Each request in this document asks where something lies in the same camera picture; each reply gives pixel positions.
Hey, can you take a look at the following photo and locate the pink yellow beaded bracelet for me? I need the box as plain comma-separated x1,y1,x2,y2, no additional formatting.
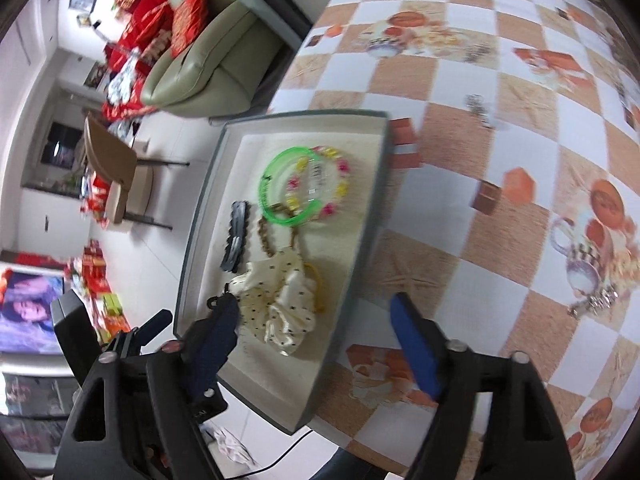
284,145,352,217

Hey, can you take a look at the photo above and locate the yellow smiley hair tie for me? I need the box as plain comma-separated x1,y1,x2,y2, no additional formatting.
304,261,329,316

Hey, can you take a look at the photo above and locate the long black hair clip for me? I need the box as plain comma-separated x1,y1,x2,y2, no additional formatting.
220,200,250,273

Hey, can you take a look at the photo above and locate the checkered printed tablecloth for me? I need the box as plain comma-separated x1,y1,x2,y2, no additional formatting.
272,0,639,479

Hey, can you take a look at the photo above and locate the small black claw clip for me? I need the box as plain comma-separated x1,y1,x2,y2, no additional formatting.
206,292,235,311

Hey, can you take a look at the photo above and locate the red cushion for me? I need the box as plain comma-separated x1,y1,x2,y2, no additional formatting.
171,0,209,58

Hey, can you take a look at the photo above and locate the small silver clip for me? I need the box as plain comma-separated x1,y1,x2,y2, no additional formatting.
464,94,495,129

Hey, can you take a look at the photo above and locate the brown braided hair tie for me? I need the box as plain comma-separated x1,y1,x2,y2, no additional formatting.
255,201,302,260

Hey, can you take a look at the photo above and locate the green leather sofa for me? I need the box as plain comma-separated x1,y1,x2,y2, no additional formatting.
140,0,290,118

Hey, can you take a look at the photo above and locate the white jewelry tray box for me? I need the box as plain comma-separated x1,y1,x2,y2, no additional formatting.
174,110,392,434

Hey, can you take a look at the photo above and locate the cream polka dot scrunchie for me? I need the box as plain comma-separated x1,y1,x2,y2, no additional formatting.
229,248,317,356

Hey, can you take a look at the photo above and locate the silver star hair clip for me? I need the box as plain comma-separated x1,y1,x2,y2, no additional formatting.
567,284,620,318

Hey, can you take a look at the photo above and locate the green plastic bangle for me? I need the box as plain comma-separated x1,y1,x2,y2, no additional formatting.
258,146,322,228

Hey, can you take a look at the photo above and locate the wooden chair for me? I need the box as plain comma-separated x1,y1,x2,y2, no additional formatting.
84,114,190,231

